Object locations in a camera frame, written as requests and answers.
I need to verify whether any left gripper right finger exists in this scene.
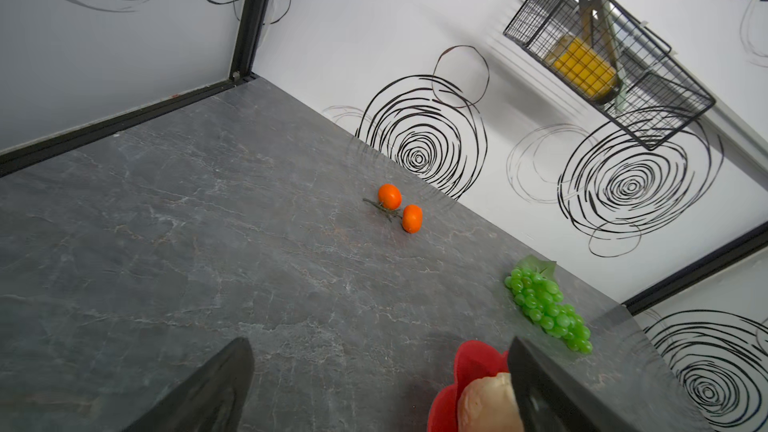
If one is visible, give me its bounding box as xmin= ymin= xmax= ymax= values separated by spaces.
xmin=507 ymin=337 xmax=635 ymax=432

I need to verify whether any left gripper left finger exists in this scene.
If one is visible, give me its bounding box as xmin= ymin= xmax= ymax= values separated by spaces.
xmin=126 ymin=337 xmax=254 ymax=431

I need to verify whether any red flower-shaped fruit bowl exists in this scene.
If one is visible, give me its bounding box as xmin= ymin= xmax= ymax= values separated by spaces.
xmin=426 ymin=340 xmax=509 ymax=432

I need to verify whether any orange tangerine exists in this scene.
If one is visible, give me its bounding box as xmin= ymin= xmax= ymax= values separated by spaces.
xmin=377 ymin=184 xmax=402 ymax=211
xmin=401 ymin=204 xmax=423 ymax=234

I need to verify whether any green grape bunch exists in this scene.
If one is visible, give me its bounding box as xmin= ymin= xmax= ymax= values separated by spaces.
xmin=504 ymin=255 xmax=593 ymax=355

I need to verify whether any yellow sponge in basket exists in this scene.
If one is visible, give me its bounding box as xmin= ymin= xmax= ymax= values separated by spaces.
xmin=544 ymin=34 xmax=619 ymax=103

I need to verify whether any black wire wall basket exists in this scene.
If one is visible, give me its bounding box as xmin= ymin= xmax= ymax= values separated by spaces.
xmin=504 ymin=0 xmax=716 ymax=150

